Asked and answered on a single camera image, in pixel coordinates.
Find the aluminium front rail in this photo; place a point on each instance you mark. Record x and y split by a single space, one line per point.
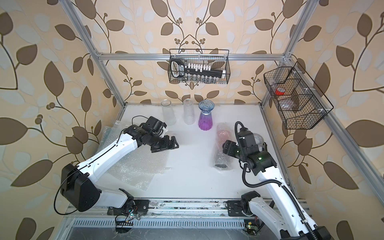
173 208

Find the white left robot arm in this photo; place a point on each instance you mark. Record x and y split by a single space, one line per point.
78 183

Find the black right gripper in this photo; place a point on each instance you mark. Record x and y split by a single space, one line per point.
230 147

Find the bubble clear vase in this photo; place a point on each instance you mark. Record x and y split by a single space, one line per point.
189 111

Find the black side wire basket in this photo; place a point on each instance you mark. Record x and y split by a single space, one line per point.
304 103

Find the black back wire basket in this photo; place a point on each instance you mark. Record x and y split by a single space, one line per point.
219 58

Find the black socket set tool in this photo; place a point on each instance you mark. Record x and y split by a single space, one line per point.
180 69

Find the clear bubble wrap sheet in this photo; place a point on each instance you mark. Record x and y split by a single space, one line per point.
111 134
139 167

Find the clear ribbed glass vase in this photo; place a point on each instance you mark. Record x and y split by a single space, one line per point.
168 112

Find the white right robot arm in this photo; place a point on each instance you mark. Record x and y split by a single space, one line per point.
292 222

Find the clear tape roll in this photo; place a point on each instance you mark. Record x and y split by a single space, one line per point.
259 139

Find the red tape roll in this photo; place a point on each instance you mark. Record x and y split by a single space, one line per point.
280 91

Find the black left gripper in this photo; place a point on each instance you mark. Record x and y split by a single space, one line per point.
171 146

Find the bubble purple vase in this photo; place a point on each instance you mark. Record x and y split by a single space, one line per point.
205 120

